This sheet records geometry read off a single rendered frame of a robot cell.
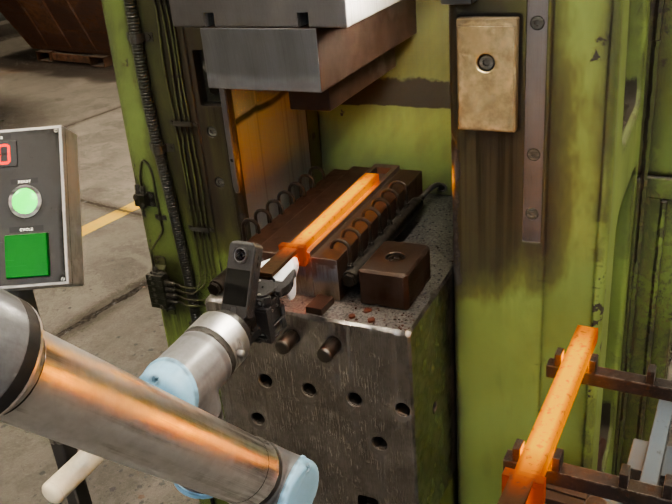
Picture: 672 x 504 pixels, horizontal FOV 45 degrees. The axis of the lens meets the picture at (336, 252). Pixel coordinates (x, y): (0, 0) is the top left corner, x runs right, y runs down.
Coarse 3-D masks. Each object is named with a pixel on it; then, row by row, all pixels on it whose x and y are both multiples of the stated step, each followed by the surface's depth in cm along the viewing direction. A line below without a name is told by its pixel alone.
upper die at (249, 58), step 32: (224, 32) 124; (256, 32) 121; (288, 32) 119; (320, 32) 118; (352, 32) 128; (384, 32) 140; (416, 32) 154; (224, 64) 126; (256, 64) 124; (288, 64) 121; (320, 64) 120; (352, 64) 130
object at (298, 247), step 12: (360, 180) 160; (372, 180) 159; (348, 192) 154; (360, 192) 155; (336, 204) 150; (348, 204) 150; (324, 216) 145; (336, 216) 146; (312, 228) 141; (324, 228) 142; (300, 240) 137; (312, 240) 138; (288, 252) 133; (300, 252) 134; (264, 264) 130; (276, 264) 129; (300, 264) 135; (264, 276) 127
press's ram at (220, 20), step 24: (192, 0) 123; (216, 0) 122; (240, 0) 120; (264, 0) 118; (288, 0) 117; (312, 0) 115; (336, 0) 114; (360, 0) 118; (384, 0) 126; (192, 24) 125; (216, 24) 124; (240, 24) 122; (264, 24) 120; (288, 24) 118; (312, 24) 117; (336, 24) 115
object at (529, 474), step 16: (576, 336) 115; (592, 336) 114; (576, 352) 111; (592, 352) 114; (560, 368) 108; (576, 368) 108; (560, 384) 105; (576, 384) 105; (560, 400) 102; (544, 416) 100; (560, 416) 99; (544, 432) 97; (560, 432) 99; (528, 448) 94; (544, 448) 94; (528, 464) 92; (544, 464) 92; (512, 480) 88; (528, 480) 88; (544, 480) 89; (512, 496) 86; (528, 496) 90; (544, 496) 90
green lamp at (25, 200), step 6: (18, 192) 141; (24, 192) 141; (30, 192) 141; (12, 198) 142; (18, 198) 141; (24, 198) 141; (30, 198) 141; (36, 198) 141; (12, 204) 141; (18, 204) 141; (24, 204) 141; (30, 204) 141; (36, 204) 141; (18, 210) 141; (24, 210) 141; (30, 210) 141
